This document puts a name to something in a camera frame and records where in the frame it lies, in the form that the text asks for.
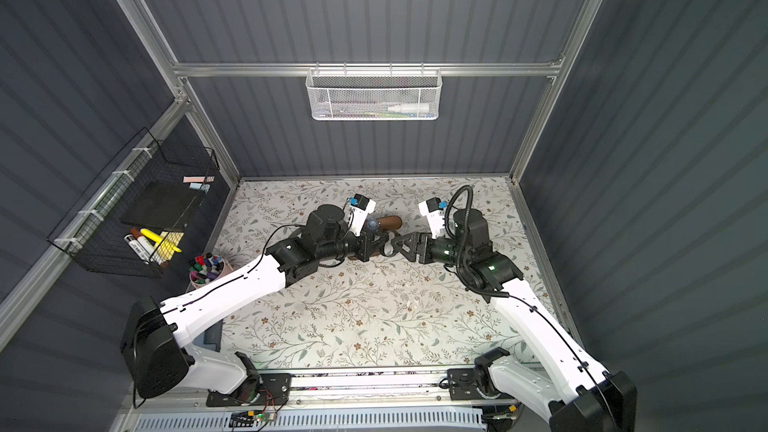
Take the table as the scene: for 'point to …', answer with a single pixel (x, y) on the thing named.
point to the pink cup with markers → (207, 267)
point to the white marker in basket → (138, 247)
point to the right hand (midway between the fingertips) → (400, 246)
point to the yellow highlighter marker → (156, 238)
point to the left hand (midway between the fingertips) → (390, 242)
